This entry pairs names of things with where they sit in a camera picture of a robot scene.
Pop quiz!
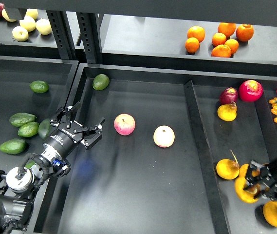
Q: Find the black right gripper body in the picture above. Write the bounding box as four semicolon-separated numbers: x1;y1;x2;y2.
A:
259;156;277;198

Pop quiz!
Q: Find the green avocado upper cluster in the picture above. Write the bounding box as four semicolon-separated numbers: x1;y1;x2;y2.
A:
9;112;37;127

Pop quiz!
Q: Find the orange lower left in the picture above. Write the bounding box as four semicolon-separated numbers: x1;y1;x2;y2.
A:
185;37;200;53

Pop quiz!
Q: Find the pale yellow apple middle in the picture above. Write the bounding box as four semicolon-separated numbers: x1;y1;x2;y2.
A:
19;16;36;32

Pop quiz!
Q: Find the bright red apple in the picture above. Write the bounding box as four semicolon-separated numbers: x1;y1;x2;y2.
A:
238;80;263;102

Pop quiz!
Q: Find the yellow pear brown stem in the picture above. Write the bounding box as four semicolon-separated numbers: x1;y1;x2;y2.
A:
235;177;260;203

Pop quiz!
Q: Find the pale yellow apple front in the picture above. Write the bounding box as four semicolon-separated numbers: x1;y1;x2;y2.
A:
12;26;29;42

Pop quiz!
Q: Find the green avocado lower left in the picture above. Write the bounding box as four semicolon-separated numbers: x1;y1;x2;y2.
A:
0;138;27;155

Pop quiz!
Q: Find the green avocado cluster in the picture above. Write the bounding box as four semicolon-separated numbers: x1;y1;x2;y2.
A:
18;121;39;137
9;112;37;127

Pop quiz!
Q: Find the light green avocado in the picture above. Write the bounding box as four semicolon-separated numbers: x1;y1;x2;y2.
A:
92;74;110;90

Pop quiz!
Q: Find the black centre tray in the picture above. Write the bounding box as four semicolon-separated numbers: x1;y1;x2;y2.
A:
43;64;277;234

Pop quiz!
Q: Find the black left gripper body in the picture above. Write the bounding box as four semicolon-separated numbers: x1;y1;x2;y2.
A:
42;121;82;160

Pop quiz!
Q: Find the orange right small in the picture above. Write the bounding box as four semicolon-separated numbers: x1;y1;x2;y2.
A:
225;39;239;55

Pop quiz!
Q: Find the green avocado middle cluster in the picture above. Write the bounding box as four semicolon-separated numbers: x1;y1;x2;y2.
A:
18;121;39;137

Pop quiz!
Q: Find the pale yellow apple hidden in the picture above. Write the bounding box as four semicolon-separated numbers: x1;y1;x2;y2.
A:
1;9;17;22

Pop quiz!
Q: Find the orange bottom front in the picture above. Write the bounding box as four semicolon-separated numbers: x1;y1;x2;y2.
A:
211;44;232;58

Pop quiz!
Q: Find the dark green avocado upright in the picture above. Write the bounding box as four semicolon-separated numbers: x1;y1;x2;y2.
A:
38;118;51;140

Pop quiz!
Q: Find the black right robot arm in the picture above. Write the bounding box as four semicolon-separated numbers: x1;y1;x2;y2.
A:
242;158;277;200

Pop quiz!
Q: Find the pale yellow pink apple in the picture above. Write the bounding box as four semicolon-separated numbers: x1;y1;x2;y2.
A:
153;125;175;148

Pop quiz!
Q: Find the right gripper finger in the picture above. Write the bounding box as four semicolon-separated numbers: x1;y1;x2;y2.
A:
246;160;268;185
248;183;277;199

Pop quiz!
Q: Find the orange centre small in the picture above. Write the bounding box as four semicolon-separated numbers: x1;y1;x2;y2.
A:
212;32;227;47

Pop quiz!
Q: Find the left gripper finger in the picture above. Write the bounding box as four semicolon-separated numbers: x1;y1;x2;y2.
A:
73;118;105;150
49;101;81;129

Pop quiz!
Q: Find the orange small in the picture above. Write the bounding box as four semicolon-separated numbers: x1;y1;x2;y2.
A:
212;32;227;47
225;39;239;55

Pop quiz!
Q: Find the green avocado far left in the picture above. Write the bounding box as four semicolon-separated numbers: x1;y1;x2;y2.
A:
29;80;49;93

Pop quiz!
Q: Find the pale yellow apple right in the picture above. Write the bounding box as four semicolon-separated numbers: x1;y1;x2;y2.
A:
36;19;52;36

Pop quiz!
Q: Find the black tray divider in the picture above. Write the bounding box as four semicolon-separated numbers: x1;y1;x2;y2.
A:
184;80;231;234

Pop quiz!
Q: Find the orange top right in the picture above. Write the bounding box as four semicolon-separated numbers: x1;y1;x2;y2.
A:
236;24;254;42

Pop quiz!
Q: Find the black left tray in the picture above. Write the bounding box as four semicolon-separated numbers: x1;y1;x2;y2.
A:
0;56;78;172

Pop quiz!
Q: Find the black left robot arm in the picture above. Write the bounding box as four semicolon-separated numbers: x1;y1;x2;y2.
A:
0;102;105;234

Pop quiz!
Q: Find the pale yellow apple back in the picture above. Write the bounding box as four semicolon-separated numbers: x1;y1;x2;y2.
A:
25;8;38;20

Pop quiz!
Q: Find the dark green avocado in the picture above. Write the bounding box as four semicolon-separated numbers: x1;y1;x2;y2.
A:
38;118;51;140
24;161;35;169

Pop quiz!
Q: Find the dark red apple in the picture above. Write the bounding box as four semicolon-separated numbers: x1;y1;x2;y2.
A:
219;87;238;105

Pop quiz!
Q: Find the orange top middle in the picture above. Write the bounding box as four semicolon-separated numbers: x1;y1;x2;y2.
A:
218;22;236;38

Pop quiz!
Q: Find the pink red apple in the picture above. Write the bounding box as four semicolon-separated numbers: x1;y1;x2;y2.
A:
114;113;136;136

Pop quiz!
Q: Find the black shelf upright post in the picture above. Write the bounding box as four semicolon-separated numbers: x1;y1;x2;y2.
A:
76;12;103;64

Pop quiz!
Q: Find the black tray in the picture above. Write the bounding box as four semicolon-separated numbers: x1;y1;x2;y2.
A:
43;64;277;234
0;56;78;172

